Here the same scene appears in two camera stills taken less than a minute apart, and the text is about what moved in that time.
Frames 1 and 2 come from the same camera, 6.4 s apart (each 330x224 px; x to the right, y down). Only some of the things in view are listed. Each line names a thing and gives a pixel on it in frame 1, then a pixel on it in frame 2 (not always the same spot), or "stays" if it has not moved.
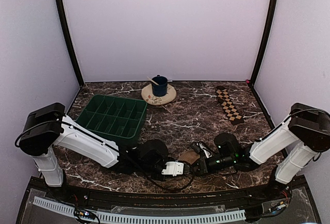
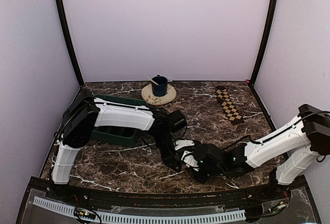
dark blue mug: (161, 90) stays
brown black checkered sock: (232, 111) stays
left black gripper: (158, 178) -> (168, 159)
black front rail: (181, 200) stays
